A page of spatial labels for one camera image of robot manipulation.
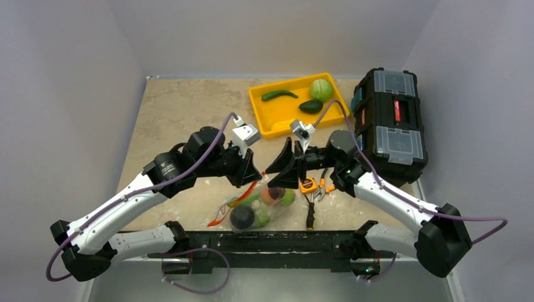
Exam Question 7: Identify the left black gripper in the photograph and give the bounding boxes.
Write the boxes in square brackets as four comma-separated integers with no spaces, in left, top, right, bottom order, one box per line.
[196,140,261,187]

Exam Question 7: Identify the light green cucumber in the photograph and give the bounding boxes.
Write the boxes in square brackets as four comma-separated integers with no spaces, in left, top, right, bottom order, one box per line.
[227,194,263,208]

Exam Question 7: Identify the dark red plum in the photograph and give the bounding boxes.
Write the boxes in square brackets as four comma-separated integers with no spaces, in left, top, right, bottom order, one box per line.
[268,187,286,202]

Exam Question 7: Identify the green lime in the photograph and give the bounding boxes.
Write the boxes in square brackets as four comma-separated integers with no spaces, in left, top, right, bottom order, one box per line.
[278,189,295,207]

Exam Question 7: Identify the clear orange zip bag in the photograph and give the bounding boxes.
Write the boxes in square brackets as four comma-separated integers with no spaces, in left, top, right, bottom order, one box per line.
[207,177,296,233]

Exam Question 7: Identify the purple eggplant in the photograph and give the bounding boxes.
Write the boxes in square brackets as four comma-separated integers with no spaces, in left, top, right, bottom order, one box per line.
[230,206,256,230]

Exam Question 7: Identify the white cauliflower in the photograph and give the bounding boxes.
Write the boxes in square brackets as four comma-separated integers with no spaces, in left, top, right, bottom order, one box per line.
[251,201,276,229]

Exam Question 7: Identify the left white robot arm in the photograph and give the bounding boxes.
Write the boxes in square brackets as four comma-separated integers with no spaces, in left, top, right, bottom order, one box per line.
[50,125,261,282]

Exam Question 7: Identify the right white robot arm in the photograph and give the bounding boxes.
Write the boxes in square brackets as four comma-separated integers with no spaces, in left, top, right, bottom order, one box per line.
[265,130,473,277]

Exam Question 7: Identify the yellow tape measure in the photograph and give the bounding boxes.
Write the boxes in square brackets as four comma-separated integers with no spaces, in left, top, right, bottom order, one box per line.
[300,177,317,194]

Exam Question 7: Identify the black yellow screwdriver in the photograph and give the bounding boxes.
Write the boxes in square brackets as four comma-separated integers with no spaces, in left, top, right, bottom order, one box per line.
[304,194,315,231]

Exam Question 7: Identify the yellow plastic tray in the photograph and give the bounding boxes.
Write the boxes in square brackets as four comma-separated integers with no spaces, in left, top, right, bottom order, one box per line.
[248,72,349,139]

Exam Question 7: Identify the dark green avocado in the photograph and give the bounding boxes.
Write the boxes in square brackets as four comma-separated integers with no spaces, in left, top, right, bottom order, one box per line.
[298,99,324,115]

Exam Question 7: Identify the dark green chili pepper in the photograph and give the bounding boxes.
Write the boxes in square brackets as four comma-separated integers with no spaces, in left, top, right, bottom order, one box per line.
[261,90,298,102]

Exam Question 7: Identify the green cabbage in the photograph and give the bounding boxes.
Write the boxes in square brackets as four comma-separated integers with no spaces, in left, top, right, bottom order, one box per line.
[309,79,334,102]

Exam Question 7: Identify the black toolbox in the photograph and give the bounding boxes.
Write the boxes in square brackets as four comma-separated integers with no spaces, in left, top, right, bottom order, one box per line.
[350,67,428,187]

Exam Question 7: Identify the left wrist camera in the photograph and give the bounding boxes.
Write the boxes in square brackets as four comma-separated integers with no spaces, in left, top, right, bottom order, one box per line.
[232,115,262,159]

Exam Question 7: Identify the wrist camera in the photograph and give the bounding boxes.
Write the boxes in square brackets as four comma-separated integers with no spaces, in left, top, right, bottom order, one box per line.
[232,115,262,159]
[290,120,316,152]

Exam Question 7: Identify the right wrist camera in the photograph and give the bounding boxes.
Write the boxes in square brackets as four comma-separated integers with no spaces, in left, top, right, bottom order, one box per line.
[290,120,316,152]

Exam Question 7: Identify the orange handled pliers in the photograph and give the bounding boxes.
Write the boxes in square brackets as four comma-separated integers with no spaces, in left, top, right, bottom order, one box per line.
[314,168,336,203]

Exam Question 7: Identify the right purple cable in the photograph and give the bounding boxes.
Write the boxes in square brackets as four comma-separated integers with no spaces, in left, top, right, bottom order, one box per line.
[312,99,509,246]

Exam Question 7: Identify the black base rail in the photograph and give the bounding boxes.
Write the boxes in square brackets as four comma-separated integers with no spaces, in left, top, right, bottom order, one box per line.
[148,221,393,278]

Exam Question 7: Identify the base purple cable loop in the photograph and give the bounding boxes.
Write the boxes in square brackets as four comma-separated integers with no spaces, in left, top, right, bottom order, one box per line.
[161,248,231,295]

